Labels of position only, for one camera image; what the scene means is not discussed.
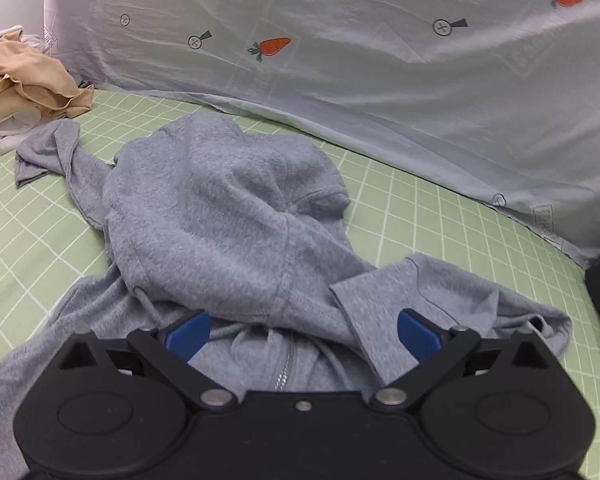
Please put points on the beige garment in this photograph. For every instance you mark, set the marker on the beige garment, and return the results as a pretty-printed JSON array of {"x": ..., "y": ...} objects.
[{"x": 25, "y": 77}]

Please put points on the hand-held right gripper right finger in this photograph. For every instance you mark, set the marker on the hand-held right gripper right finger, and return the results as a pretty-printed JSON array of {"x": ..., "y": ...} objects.
[{"x": 416, "y": 332}]

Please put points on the grey carrot print quilt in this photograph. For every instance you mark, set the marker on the grey carrot print quilt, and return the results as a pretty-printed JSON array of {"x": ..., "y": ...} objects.
[{"x": 360, "y": 60}]

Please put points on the green checked bed sheet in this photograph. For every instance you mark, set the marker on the green checked bed sheet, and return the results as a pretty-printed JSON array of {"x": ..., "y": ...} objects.
[{"x": 430, "y": 220}]

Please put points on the grey zip hoodie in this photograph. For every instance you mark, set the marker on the grey zip hoodie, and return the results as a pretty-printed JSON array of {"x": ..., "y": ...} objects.
[{"x": 220, "y": 220}]

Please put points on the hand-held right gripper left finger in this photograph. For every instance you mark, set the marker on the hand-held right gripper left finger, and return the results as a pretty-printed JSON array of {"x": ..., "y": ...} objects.
[{"x": 189, "y": 334}]

